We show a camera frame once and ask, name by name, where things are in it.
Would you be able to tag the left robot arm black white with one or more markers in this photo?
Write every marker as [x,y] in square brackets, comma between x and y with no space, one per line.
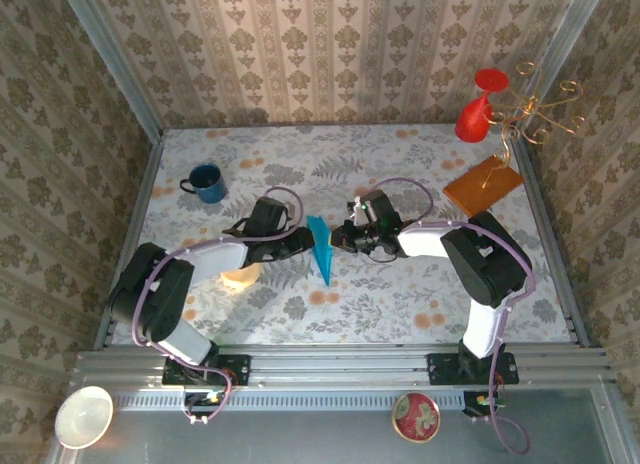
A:
[185,344]

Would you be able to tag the pale orange round disc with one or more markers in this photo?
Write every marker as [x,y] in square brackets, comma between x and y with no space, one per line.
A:
[242,279]

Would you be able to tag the floral patterned table cloth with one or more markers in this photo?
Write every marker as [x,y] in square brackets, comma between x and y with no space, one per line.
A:
[350,314]

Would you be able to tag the dark blue enamel mug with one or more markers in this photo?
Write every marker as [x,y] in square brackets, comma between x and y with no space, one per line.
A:
[207,184]

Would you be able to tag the red plastic wine glass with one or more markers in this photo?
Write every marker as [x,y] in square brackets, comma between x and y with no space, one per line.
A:
[472,121]

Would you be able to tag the red floral small plate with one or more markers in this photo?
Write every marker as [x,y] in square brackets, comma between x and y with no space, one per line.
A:
[416,417]

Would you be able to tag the white round bowl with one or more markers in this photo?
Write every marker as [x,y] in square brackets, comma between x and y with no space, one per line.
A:
[82,416]

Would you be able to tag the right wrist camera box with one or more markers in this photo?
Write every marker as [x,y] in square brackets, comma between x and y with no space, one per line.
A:
[357,209]

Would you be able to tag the aluminium front frame beam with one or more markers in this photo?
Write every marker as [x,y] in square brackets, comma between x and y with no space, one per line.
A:
[340,366]

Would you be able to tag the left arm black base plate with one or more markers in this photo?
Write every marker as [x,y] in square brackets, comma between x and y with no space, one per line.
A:
[240,369]

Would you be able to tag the aluminium side rail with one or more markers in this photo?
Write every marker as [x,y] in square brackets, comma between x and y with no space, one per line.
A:
[542,209]
[134,224]

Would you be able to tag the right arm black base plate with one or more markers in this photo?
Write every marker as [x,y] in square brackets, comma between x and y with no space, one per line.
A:
[437,369]

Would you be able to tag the aluminium corner post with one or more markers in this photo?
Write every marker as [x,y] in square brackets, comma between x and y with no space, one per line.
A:
[112,59]
[559,59]

